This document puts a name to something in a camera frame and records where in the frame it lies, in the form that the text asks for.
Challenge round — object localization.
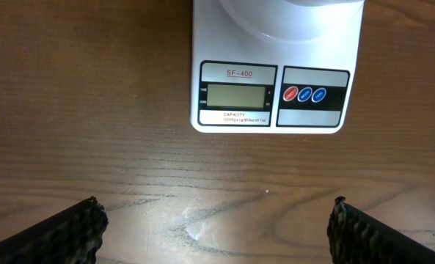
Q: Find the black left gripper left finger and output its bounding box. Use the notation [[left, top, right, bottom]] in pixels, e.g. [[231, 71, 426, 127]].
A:
[[0, 197, 109, 264]]

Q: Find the white digital kitchen scale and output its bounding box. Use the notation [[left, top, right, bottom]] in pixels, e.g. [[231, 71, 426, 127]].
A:
[[190, 0, 365, 134]]

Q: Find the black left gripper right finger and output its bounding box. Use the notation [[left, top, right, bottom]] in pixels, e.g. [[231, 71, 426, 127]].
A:
[[326, 197, 435, 264]]

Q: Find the white round bowl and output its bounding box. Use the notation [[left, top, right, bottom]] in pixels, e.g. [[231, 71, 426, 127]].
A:
[[286, 0, 363, 7]]

